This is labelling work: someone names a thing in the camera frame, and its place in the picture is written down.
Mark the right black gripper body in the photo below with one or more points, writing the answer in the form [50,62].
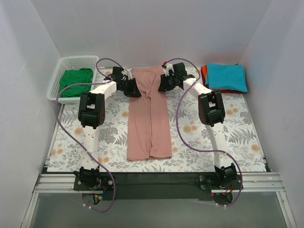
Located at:
[168,82]

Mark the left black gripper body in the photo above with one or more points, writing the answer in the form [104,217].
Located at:
[129,85]

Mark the pink t shirt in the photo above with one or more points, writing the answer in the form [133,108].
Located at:
[149,135]

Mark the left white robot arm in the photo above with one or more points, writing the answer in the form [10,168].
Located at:
[91,115]

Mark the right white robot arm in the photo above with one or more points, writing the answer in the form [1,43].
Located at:
[211,113]

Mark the orange folded t shirt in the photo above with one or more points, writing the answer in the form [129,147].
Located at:
[204,72]

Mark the green t shirt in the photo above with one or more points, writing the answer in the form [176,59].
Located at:
[71,77]

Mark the blue folded t shirt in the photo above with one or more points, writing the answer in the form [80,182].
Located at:
[230,77]

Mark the floral table mat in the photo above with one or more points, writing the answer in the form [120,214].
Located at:
[190,141]

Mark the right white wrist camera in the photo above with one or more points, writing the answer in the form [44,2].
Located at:
[168,69]

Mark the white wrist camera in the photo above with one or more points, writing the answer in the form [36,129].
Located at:
[168,69]
[127,73]

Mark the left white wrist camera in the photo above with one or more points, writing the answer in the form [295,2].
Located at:
[127,73]

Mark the aluminium rail frame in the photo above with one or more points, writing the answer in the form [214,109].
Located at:
[262,203]

